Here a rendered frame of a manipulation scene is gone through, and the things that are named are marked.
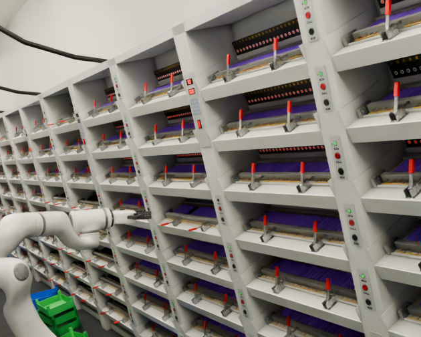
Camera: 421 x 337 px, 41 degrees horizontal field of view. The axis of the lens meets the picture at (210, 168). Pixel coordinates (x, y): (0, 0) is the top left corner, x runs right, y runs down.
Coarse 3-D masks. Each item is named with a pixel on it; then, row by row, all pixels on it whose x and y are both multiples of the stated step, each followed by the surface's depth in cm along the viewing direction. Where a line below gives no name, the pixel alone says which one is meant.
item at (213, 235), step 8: (176, 200) 279; (184, 200) 282; (208, 200) 260; (168, 208) 277; (176, 208) 279; (152, 216) 273; (160, 216) 275; (160, 224) 272; (168, 224) 266; (184, 224) 255; (192, 224) 250; (200, 224) 245; (168, 232) 267; (176, 232) 259; (184, 232) 251; (192, 232) 243; (200, 232) 237; (208, 232) 232; (216, 232) 228; (208, 240) 234; (216, 240) 228
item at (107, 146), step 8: (120, 120) 321; (120, 128) 329; (104, 136) 334; (112, 136) 332; (120, 136) 291; (88, 144) 329; (96, 144) 330; (104, 144) 315; (112, 144) 311; (120, 144) 291; (128, 144) 277; (96, 152) 322; (104, 152) 311; (112, 152) 300; (120, 152) 291; (128, 152) 282
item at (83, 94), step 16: (96, 80) 332; (80, 96) 327; (96, 96) 332; (96, 128) 332; (112, 128) 337; (96, 160) 332; (112, 160) 337; (96, 192) 341; (112, 192) 337; (128, 256) 341; (128, 288) 341; (128, 304) 346
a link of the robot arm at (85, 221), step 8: (72, 216) 220; (80, 216) 221; (88, 216) 222; (96, 216) 224; (104, 216) 225; (72, 224) 220; (80, 224) 220; (88, 224) 222; (96, 224) 224; (104, 224) 226; (80, 232) 223; (88, 232) 222
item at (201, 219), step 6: (168, 216) 272; (174, 216) 266; (180, 216) 260; (186, 216) 256; (192, 216) 252; (186, 222) 253; (198, 222) 245; (204, 222) 242; (210, 222) 237; (216, 222) 233
